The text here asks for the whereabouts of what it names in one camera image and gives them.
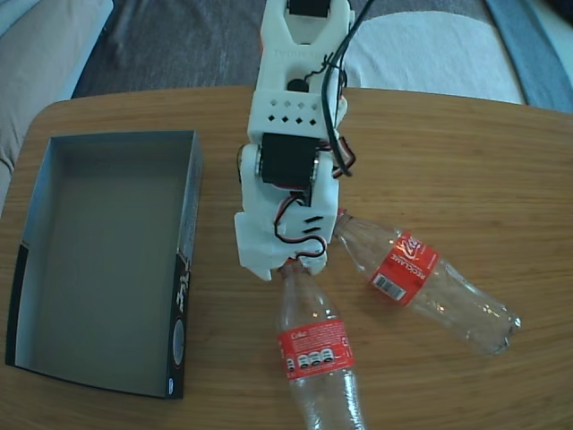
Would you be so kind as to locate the beige sofa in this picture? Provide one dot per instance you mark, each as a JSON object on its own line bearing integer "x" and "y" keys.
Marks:
{"x": 36, "y": 67}

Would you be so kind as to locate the white cushion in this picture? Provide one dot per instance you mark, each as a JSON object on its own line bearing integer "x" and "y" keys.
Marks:
{"x": 470, "y": 58}

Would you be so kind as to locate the clear bottle nutrition icons label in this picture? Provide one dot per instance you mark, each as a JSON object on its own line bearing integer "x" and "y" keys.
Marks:
{"x": 315, "y": 354}

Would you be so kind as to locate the clear bottle barcode label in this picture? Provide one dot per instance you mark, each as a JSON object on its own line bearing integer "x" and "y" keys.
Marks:
{"x": 405, "y": 266}

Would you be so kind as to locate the blue grey fabric strip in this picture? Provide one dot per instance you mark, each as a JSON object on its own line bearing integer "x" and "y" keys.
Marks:
{"x": 537, "y": 58}

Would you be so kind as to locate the grey cardboard box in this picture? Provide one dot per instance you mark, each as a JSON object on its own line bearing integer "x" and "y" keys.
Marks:
{"x": 112, "y": 246}

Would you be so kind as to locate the dark grey textured rug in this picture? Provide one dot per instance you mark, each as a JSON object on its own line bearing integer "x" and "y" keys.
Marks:
{"x": 179, "y": 45}

